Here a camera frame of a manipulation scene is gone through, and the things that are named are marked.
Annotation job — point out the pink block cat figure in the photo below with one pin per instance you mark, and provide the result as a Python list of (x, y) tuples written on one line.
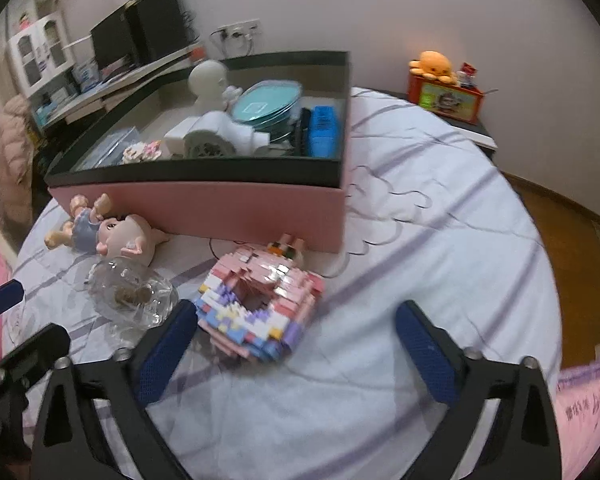
[(140, 152)]

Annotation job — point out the orange octopus plush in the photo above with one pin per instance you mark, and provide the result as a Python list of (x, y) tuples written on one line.
[(432, 65)]

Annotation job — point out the pink printed blanket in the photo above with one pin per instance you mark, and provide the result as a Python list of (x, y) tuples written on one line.
[(590, 410)]

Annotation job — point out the baby doll figurine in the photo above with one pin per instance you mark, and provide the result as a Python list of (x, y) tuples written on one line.
[(115, 235)]

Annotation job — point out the clear glass bottle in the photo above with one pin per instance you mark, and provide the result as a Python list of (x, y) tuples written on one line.
[(130, 290)]

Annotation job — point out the clear plastic packet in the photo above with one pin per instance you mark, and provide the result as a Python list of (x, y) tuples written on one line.
[(110, 147)]

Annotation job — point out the white plug adapter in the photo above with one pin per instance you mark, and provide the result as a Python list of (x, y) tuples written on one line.
[(205, 140)]

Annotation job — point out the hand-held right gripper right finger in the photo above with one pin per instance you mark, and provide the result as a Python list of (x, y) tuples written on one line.
[(425, 355)]

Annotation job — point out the red printed box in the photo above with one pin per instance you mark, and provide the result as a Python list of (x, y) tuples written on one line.
[(447, 97)]

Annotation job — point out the blue plastic pen case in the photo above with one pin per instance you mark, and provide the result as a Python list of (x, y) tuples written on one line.
[(322, 130)]

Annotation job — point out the black computer monitor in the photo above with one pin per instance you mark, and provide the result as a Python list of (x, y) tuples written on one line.
[(112, 45)]

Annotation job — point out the teal oval case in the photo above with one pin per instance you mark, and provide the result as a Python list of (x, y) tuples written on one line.
[(265, 105)]

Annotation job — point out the pink box with dark rim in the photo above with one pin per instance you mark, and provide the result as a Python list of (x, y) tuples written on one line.
[(205, 210)]

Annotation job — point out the black computer tower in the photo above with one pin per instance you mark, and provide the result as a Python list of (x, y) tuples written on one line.
[(157, 30)]

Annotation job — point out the blue white box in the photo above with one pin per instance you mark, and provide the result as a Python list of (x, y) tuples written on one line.
[(87, 77)]

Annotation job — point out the white unicorn figurine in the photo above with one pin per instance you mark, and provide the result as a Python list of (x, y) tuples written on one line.
[(207, 85)]

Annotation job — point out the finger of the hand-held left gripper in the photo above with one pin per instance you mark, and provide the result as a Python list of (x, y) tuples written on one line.
[(0, 300), (30, 355)]

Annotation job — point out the pink puffer jacket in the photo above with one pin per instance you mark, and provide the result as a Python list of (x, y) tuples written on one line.
[(12, 160)]

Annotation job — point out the pink block building model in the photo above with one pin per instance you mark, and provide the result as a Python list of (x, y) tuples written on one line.
[(260, 305)]

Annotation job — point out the small red card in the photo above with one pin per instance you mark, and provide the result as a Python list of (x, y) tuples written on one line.
[(467, 72)]

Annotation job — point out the white wall socket strip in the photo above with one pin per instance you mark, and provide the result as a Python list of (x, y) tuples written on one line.
[(240, 27)]

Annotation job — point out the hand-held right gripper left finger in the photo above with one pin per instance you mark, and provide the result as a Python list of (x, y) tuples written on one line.
[(165, 355)]

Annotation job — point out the cream curtain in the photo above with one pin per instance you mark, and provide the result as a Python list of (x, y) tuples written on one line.
[(0, 25)]

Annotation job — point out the white desk with drawers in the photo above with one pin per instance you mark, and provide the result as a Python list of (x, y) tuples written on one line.
[(105, 85)]

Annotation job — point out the white glass-door cabinet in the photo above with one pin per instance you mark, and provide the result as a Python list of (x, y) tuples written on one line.
[(37, 57)]

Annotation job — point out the silver orange thermos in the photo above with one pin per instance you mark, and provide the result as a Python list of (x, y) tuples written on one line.
[(197, 52)]

